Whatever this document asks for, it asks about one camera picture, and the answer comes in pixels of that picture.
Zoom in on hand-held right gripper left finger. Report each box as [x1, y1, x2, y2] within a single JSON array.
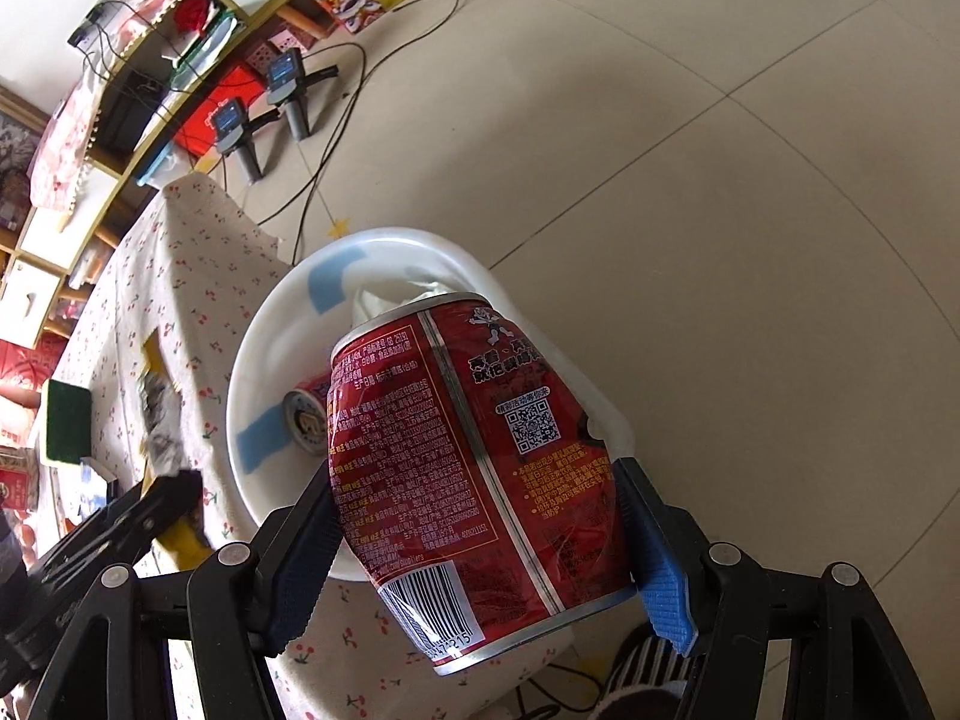
[[46, 457, 346, 720]]

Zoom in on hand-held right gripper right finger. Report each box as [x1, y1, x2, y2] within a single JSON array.
[[611, 456, 937, 720]]

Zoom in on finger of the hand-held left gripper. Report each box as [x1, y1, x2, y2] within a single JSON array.
[[141, 468, 204, 539]]

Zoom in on yellow wrapper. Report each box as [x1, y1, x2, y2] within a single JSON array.
[[142, 334, 215, 567]]

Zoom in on red drink can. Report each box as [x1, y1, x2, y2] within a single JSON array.
[[283, 371, 335, 455], [326, 292, 638, 676]]

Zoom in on white plastic basin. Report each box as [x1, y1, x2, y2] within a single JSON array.
[[226, 227, 635, 582]]

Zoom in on large white paper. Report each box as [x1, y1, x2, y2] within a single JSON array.
[[352, 270, 458, 327]]

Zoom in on small crumpled white tissue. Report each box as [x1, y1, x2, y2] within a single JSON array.
[[141, 382, 185, 475]]

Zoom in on blue white carton box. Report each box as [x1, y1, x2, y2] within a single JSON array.
[[73, 457, 121, 515]]

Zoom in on glass jar with red label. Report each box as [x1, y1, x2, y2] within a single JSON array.
[[0, 446, 42, 515]]

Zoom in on yellow green sponge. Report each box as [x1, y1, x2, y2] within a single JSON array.
[[41, 379, 92, 464]]

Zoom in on clear plastic box blue lid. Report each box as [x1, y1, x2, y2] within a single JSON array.
[[135, 131, 197, 190]]

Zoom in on pink floral cloth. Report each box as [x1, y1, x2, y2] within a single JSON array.
[[30, 52, 162, 211]]

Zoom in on black handheld device blue screen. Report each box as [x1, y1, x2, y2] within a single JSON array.
[[212, 99, 263, 182], [268, 49, 342, 142]]

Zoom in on red flat box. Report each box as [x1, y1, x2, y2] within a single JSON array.
[[176, 64, 278, 166]]

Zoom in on green white plastic bag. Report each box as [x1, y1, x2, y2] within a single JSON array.
[[169, 11, 248, 91]]

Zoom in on pink patterned box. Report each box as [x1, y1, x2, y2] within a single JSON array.
[[247, 19, 316, 77]]

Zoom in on black floor cable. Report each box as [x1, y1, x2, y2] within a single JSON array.
[[255, 0, 462, 260]]

